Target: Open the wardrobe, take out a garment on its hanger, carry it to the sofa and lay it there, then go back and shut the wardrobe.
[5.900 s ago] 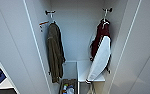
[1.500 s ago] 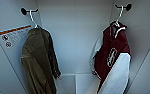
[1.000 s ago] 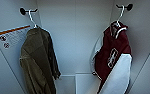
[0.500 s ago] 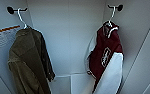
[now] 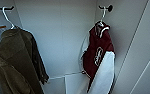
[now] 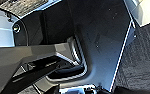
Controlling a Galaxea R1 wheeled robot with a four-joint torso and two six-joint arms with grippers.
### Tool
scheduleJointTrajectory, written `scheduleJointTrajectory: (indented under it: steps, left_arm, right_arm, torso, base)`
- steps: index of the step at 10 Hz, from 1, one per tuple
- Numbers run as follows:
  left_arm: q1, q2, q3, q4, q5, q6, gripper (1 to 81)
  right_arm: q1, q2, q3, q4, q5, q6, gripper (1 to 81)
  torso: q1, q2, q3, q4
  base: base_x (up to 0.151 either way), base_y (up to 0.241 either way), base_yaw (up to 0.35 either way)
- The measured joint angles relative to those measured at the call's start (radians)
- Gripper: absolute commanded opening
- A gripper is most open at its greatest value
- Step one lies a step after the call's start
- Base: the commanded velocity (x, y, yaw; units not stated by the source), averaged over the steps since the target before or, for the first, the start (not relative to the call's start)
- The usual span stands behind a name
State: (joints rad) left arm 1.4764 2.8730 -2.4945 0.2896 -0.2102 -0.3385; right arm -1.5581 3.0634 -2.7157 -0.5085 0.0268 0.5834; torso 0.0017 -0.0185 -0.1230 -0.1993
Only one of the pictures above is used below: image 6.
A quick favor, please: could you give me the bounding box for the thin grey base cable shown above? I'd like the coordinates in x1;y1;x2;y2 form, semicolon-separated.
44;35;89;83

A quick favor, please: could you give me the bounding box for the white robot box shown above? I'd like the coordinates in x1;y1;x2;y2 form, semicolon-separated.
0;4;26;50

